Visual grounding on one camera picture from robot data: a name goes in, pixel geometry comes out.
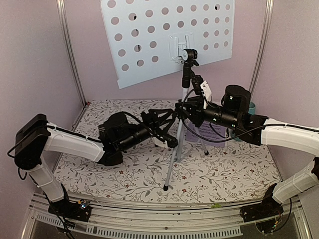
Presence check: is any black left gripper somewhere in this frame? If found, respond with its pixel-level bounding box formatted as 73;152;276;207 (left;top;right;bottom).
120;109;175;152

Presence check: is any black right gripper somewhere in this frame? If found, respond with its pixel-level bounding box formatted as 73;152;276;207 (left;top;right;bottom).
175;96;239;130

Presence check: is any light blue music stand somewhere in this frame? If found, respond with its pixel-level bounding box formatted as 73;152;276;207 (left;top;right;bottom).
99;0;236;191

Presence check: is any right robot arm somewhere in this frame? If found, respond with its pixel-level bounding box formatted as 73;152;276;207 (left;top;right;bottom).
175;85;319;217

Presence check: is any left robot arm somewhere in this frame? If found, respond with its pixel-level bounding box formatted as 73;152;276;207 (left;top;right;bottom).
7;109;176;216

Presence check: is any purple sheet music page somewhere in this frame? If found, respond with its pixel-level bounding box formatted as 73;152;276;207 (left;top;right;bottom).
185;121;226;142

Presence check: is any teal cup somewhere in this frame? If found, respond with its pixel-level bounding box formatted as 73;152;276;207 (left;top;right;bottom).
235;102;256;142

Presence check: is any floral patterned table mat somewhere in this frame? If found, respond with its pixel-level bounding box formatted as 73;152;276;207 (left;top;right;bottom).
48;99;281;204

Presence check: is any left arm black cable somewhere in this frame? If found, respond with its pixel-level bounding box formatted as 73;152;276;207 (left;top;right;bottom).
122;112;160;136

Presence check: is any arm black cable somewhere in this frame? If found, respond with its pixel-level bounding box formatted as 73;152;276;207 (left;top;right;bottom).
179;89;265;143
122;112;160;136

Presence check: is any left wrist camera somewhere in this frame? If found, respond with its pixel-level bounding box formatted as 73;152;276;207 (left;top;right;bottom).
153;135;178;148

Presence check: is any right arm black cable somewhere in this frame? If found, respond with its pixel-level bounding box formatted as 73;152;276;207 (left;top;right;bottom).
179;89;265;143

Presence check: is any right aluminium frame post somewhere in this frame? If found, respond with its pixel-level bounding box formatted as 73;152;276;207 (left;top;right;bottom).
249;0;274;95

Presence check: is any aluminium frame post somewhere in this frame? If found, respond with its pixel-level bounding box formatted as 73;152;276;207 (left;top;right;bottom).
56;0;87;104
249;0;274;95

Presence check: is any aluminium base frame rail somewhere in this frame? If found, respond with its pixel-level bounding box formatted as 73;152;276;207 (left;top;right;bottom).
21;191;314;239

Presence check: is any left aluminium frame post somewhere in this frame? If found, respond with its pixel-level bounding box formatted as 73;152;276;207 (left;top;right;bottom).
56;0;87;104

